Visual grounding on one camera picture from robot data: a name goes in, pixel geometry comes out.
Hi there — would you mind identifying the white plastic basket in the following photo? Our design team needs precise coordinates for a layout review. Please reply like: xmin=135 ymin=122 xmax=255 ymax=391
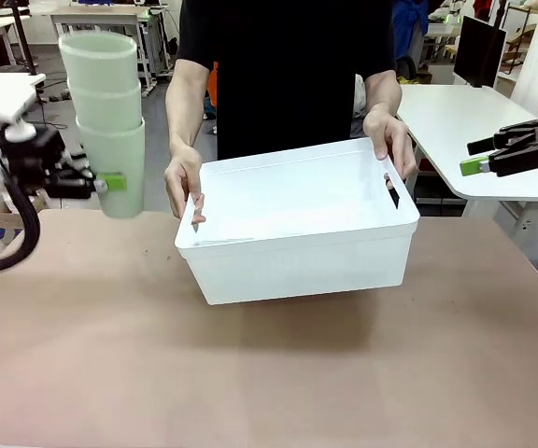
xmin=173 ymin=135 xmax=422 ymax=307

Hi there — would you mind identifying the light grey garment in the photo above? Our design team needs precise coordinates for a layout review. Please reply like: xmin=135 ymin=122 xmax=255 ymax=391
xmin=351 ymin=73 xmax=369 ymax=139

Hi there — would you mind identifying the person's right hand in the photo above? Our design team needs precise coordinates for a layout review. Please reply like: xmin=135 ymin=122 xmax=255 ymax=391
xmin=163 ymin=141 xmax=207 ymax=226

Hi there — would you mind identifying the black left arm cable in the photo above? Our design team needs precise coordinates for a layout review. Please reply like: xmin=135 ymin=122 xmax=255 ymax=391
xmin=0 ymin=116 xmax=42 ymax=275

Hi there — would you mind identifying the pale green plastic cup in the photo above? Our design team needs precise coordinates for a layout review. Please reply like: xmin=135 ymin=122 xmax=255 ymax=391
xmin=58 ymin=31 xmax=138 ymax=94
xmin=76 ymin=116 xmax=148 ymax=219
xmin=68 ymin=79 xmax=143 ymax=131

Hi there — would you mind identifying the white metal-frame workbench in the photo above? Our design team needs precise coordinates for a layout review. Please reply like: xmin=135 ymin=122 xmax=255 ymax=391
xmin=49 ymin=5 xmax=177 ymax=98

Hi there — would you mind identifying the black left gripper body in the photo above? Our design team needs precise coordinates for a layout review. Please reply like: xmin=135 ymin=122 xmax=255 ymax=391
xmin=4 ymin=124 xmax=68 ymax=189

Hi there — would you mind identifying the person in blue jacket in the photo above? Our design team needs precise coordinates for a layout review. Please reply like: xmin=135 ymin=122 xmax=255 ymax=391
xmin=391 ymin=0 xmax=428 ymax=81

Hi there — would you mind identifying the wooden frame rack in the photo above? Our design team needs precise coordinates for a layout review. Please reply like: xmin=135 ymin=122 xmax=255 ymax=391
xmin=502 ymin=3 xmax=538 ymax=76

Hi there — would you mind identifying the brown cardboard box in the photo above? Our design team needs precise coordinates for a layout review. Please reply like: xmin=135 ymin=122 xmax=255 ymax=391
xmin=0 ymin=189 xmax=50 ymax=246

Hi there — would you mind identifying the person's left hand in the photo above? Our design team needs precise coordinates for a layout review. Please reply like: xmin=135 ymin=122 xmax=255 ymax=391
xmin=361 ymin=108 xmax=418 ymax=191

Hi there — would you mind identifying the small white side table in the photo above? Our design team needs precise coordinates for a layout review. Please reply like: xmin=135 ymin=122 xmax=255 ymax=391
xmin=0 ymin=72 xmax=48 ymax=123

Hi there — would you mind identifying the person's right forearm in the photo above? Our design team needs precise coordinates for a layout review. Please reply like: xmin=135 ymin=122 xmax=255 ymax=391
xmin=164 ymin=58 xmax=213 ymax=159

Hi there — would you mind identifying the person in black t-shirt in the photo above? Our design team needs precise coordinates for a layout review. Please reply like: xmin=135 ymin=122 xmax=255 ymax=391
xmin=175 ymin=0 xmax=400 ymax=161

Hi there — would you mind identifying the black computer monitor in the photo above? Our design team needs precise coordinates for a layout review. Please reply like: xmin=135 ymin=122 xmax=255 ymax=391
xmin=452 ymin=15 xmax=509 ymax=90

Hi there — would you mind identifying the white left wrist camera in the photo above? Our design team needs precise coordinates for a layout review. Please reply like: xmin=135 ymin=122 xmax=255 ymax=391
xmin=0 ymin=105 xmax=37 ymax=145

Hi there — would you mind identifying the person's left forearm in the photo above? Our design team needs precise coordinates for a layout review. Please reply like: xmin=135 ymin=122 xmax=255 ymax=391
xmin=363 ymin=68 xmax=404 ymax=119

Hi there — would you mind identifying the black stand pole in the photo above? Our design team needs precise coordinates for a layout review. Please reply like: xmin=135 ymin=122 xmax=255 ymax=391
xmin=7 ymin=0 xmax=39 ymax=77

